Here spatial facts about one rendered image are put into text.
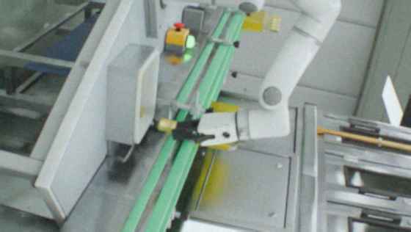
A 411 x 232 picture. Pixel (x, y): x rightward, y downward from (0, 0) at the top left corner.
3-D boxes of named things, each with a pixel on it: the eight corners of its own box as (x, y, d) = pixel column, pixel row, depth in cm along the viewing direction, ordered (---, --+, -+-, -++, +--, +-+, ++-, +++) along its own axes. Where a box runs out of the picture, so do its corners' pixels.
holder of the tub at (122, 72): (105, 156, 135) (131, 161, 134) (107, 64, 121) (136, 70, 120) (125, 126, 150) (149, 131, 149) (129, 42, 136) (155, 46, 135)
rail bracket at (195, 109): (167, 138, 150) (208, 146, 149) (172, 88, 142) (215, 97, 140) (170, 133, 153) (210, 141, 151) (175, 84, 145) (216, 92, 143)
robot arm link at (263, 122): (285, 77, 120) (286, 75, 129) (244, 81, 122) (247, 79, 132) (291, 137, 122) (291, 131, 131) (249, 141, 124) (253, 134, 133)
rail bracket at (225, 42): (205, 43, 197) (238, 49, 196) (207, 26, 194) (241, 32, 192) (207, 40, 201) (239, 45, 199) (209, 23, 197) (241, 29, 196)
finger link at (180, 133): (197, 143, 126) (171, 145, 128) (198, 137, 129) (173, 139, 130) (194, 132, 125) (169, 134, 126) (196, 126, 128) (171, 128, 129)
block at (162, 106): (146, 128, 150) (168, 133, 149) (147, 100, 145) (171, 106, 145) (149, 122, 153) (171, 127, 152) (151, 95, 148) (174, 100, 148)
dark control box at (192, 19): (180, 27, 206) (200, 30, 205) (183, 9, 202) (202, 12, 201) (185, 21, 213) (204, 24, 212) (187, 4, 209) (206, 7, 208)
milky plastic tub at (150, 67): (106, 141, 132) (136, 147, 131) (108, 65, 121) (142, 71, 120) (126, 111, 147) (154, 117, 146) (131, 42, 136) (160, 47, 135)
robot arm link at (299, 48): (293, 26, 126) (253, 95, 130) (293, 24, 113) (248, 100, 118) (320, 43, 125) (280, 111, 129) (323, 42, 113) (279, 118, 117)
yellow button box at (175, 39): (164, 49, 182) (183, 52, 181) (165, 30, 178) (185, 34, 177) (168, 42, 188) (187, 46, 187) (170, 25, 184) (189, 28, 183)
